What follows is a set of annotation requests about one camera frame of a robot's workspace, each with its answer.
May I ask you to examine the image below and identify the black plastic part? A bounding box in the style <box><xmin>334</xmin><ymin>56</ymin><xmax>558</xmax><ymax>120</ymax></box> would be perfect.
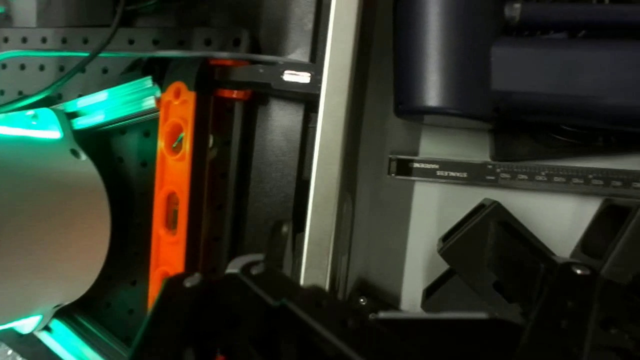
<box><xmin>570</xmin><ymin>197</ymin><xmax>640</xmax><ymax>287</ymax></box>

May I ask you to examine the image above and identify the silver knurled ratchet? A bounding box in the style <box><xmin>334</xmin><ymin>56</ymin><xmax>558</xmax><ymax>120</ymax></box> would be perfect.
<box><xmin>385</xmin><ymin>153</ymin><xmax>640</xmax><ymax>200</ymax></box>

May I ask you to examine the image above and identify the grey metal drawer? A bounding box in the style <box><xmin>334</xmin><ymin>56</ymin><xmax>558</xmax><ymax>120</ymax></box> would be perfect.
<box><xmin>298</xmin><ymin>0</ymin><xmax>640</xmax><ymax>316</ymax></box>

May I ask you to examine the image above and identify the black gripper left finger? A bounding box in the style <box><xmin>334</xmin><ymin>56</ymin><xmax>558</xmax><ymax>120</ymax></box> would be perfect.
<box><xmin>131</xmin><ymin>217</ymin><xmax>376</xmax><ymax>360</ymax></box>

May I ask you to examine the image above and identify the black orange clamp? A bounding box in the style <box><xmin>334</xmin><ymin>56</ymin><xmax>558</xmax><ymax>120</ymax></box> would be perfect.
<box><xmin>208</xmin><ymin>58</ymin><xmax>323</xmax><ymax>104</ymax></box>

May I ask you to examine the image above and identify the orange spirit level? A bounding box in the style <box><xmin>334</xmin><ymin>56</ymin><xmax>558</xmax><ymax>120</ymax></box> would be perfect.
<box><xmin>146</xmin><ymin>79</ymin><xmax>199</xmax><ymax>310</ymax></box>

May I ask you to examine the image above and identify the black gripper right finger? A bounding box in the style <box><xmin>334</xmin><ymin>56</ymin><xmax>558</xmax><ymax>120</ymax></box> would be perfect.
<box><xmin>517</xmin><ymin>257</ymin><xmax>640</xmax><ymax>360</ymax></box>

